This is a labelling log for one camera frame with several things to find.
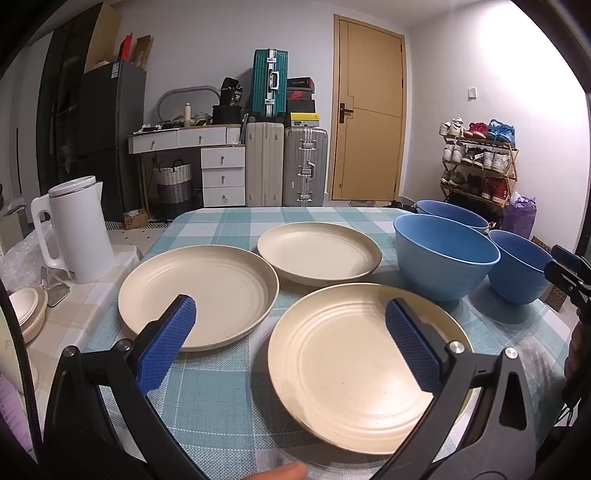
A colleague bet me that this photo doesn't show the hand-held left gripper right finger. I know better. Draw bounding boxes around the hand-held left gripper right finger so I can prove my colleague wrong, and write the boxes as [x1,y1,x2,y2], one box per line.
[374,298,541,480]

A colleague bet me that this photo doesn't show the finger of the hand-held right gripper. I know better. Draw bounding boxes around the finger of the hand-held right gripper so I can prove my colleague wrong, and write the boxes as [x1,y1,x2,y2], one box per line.
[551,244,588,274]
[543,261,581,296]

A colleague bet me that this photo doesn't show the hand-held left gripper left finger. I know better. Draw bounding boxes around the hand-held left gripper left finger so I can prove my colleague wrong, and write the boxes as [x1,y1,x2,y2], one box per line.
[42,294,208,480]

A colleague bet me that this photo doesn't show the blue bowl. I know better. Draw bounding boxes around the blue bowl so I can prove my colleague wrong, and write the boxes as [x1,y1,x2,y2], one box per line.
[415,199,490,234]
[488,230,554,306]
[393,213,501,302]

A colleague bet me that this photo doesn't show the cream round plate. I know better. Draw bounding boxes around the cream round plate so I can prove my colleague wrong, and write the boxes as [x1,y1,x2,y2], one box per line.
[257,222,383,287]
[268,283,476,455]
[117,245,280,353]

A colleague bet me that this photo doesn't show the person's left hand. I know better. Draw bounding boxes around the person's left hand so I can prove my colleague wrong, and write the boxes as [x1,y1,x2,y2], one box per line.
[255,462,309,480]

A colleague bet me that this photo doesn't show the brown patterned box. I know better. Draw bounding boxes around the brown patterned box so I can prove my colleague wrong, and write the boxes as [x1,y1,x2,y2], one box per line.
[531,235,570,313]

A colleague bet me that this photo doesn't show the purple bag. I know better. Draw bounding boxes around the purple bag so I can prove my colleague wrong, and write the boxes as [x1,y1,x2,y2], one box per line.
[501,194,537,237]

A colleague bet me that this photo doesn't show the teal checked tablecloth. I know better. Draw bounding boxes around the teal checked tablecloth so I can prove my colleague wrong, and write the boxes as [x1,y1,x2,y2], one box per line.
[85,206,573,480]

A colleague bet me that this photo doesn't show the beige checked table cover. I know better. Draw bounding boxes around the beige checked table cover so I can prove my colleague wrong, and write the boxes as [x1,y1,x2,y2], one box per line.
[0,244,145,398]

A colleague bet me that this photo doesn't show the small metal stand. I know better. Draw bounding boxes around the small metal stand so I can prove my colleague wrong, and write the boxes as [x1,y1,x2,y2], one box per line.
[41,267,71,308]

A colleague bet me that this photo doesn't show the small cardboard box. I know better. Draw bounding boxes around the small cardboard box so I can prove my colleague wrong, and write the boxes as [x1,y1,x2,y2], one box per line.
[122,209,150,231]

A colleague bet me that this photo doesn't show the wooden shoe rack with shoes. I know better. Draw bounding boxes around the wooden shoe rack with shoes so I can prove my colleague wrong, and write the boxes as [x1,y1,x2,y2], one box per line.
[438,118,519,207]

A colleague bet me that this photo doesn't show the white electric kettle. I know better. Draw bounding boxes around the white electric kettle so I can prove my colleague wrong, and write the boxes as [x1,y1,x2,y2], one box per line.
[31,175,116,284]

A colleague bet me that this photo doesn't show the woven laundry basket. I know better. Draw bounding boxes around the woven laundry basket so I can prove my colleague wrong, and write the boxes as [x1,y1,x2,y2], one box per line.
[154,159,193,219]

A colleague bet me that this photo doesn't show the clear bubble wrap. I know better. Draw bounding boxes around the clear bubble wrap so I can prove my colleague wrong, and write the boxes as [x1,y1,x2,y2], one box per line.
[0,225,52,296]

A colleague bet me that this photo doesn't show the white vanity desk with drawers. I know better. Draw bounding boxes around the white vanity desk with drawers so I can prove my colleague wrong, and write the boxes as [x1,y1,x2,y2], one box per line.
[128,124,247,208]

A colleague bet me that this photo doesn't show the cream suitcase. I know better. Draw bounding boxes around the cream suitcase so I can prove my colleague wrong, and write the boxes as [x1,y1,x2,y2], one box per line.
[245,121,284,208]

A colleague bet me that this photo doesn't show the silver suitcase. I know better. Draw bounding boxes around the silver suitcase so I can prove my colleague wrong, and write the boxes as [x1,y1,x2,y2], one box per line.
[283,127,329,207]

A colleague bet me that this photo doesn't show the black refrigerator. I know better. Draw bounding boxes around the black refrigerator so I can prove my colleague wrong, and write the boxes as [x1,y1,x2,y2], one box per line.
[76,60,147,222]

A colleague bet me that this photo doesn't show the wooden door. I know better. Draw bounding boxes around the wooden door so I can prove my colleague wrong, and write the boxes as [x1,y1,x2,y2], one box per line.
[332,14,406,202]

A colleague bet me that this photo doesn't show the oval vanity mirror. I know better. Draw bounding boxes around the oval vanity mirror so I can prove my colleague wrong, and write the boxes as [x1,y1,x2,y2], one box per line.
[154,85,221,125]

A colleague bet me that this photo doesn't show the yellow and black shoe box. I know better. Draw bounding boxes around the yellow and black shoe box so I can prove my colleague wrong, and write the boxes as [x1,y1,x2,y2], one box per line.
[286,112,320,129]

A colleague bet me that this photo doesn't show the black bag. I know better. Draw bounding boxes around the black bag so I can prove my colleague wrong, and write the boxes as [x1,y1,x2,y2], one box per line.
[219,77,243,108]

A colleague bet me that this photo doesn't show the teal suitcase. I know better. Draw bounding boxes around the teal suitcase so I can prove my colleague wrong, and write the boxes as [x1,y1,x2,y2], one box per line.
[252,48,288,119]

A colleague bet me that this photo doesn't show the flat cardboard sheet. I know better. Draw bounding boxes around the flat cardboard sheet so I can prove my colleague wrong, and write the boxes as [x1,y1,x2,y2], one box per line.
[84,4,122,75]

